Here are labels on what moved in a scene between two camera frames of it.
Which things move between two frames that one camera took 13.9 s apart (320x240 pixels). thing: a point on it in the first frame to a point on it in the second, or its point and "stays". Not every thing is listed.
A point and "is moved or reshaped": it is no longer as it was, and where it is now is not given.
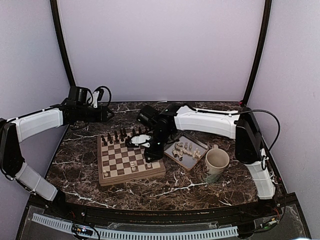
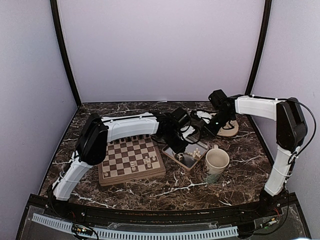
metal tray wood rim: (187, 152) stays
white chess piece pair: (197, 153) is moved or reshaped
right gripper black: (157, 154) to (211, 132)
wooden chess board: (118, 162) stays
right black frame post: (268, 8) stays
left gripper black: (102, 115) to (176, 149)
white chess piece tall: (132, 165) stays
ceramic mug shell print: (216, 161) stays
